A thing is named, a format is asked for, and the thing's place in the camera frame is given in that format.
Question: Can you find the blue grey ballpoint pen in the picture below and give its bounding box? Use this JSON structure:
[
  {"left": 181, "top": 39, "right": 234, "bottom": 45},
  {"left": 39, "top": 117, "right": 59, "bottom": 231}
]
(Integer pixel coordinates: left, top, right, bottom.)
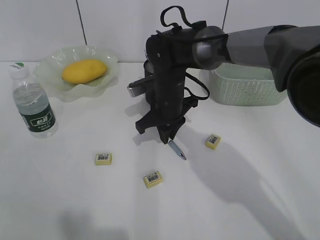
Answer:
[{"left": 168, "top": 139, "right": 187, "bottom": 161}]

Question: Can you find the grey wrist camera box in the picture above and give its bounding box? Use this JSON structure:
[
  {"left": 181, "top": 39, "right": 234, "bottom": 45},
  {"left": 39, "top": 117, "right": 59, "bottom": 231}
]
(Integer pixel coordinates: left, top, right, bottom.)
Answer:
[{"left": 127, "top": 77, "right": 154, "bottom": 98}]

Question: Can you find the black cable left wall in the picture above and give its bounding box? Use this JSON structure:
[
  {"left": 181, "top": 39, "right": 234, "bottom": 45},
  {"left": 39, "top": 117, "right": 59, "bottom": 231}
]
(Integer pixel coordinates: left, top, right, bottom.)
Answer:
[{"left": 75, "top": 0, "right": 89, "bottom": 47}]

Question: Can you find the black cable right wall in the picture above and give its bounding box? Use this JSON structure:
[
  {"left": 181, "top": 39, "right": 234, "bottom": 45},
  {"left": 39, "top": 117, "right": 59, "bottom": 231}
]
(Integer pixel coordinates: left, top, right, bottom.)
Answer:
[{"left": 221, "top": 0, "right": 230, "bottom": 31}]

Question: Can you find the green woven plastic basket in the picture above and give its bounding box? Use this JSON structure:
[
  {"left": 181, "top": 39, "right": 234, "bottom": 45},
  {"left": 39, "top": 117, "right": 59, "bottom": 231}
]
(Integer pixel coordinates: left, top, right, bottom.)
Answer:
[{"left": 207, "top": 63, "right": 288, "bottom": 107}]

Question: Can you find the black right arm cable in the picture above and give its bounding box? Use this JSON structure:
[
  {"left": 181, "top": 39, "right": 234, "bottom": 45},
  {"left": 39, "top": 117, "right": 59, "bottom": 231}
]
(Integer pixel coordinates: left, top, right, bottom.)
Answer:
[{"left": 159, "top": 5, "right": 211, "bottom": 101}]

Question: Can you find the black mesh pen holder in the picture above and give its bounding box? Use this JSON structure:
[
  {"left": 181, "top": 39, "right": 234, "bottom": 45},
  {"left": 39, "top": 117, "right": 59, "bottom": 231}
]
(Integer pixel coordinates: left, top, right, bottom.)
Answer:
[{"left": 143, "top": 60, "right": 155, "bottom": 106}]

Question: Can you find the pale green glass plate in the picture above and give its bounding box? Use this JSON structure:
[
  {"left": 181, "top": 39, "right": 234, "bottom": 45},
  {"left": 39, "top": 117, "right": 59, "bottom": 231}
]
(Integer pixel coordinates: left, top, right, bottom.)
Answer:
[{"left": 33, "top": 45, "right": 119, "bottom": 102}]

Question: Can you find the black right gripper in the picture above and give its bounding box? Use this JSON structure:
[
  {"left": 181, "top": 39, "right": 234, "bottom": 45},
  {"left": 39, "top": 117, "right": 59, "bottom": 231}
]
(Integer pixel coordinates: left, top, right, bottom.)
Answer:
[{"left": 135, "top": 27, "right": 199, "bottom": 145}]

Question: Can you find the clear water bottle green label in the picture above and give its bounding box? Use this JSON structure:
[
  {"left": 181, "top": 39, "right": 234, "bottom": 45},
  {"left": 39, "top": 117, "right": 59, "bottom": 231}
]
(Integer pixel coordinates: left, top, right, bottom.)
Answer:
[{"left": 8, "top": 62, "right": 58, "bottom": 139}]

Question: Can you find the yellow mango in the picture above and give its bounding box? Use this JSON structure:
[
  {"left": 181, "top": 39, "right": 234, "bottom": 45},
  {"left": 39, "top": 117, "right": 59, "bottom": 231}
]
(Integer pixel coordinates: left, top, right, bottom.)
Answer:
[{"left": 61, "top": 59, "right": 108, "bottom": 85}]

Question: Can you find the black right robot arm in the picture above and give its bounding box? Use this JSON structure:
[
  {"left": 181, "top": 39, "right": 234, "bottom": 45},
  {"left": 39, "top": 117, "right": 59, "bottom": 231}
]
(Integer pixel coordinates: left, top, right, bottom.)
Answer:
[{"left": 128, "top": 25, "right": 320, "bottom": 144}]

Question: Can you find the black cable wall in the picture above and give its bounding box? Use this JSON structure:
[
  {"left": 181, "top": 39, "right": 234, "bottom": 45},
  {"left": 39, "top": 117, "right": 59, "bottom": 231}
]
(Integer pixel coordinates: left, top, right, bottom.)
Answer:
[
  {"left": 221, "top": 0, "right": 230, "bottom": 31},
  {"left": 75, "top": 0, "right": 89, "bottom": 47}
]

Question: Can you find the yellow eraser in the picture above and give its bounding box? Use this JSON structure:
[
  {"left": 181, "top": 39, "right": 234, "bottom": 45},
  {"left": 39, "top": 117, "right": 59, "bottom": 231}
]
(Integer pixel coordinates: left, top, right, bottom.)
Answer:
[
  {"left": 143, "top": 170, "right": 164, "bottom": 189},
  {"left": 94, "top": 152, "right": 113, "bottom": 166},
  {"left": 205, "top": 134, "right": 221, "bottom": 150}
]

